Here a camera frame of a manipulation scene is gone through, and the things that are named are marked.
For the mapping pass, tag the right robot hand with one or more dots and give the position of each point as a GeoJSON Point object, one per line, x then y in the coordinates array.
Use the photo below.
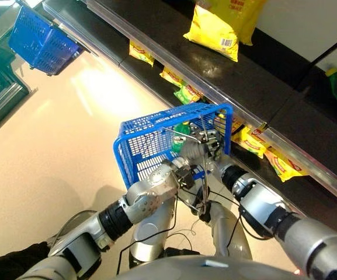
{"type": "Point", "coordinates": [213, 141]}

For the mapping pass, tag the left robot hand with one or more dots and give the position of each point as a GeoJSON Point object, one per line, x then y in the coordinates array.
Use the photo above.
{"type": "Point", "coordinates": [192, 152]}

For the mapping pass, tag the green snack pack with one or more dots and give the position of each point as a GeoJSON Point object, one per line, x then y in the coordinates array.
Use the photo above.
{"type": "Point", "coordinates": [180, 135]}

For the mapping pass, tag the blue plastic shopping basket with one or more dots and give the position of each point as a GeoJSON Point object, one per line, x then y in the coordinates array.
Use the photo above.
{"type": "Point", "coordinates": [133, 151]}
{"type": "Point", "coordinates": [36, 43]}

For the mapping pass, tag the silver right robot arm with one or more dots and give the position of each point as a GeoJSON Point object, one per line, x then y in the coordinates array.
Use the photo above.
{"type": "Point", "coordinates": [273, 210]}

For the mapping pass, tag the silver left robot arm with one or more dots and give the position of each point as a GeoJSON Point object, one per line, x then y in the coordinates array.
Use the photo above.
{"type": "Point", "coordinates": [139, 198]}

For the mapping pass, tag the yellow chips bag red logo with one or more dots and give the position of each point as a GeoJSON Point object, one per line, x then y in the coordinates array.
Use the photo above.
{"type": "Point", "coordinates": [140, 52]}
{"type": "Point", "coordinates": [285, 164]}
{"type": "Point", "coordinates": [171, 76]}
{"type": "Point", "coordinates": [249, 142]}

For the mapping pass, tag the green chips bag red logo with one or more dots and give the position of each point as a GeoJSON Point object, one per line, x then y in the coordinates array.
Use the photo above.
{"type": "Point", "coordinates": [187, 94]}

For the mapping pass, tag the large yellow snack bag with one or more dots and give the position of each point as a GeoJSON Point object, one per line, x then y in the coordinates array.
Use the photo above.
{"type": "Point", "coordinates": [215, 30]}
{"type": "Point", "coordinates": [251, 20]}

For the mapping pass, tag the silver robot torso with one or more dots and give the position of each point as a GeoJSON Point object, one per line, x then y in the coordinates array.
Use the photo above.
{"type": "Point", "coordinates": [197, 268]}

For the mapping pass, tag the black cloth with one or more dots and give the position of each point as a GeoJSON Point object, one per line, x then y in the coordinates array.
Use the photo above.
{"type": "Point", "coordinates": [13, 262]}

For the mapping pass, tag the black shelf board clear rail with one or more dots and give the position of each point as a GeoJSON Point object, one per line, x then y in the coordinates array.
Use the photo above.
{"type": "Point", "coordinates": [232, 84]}

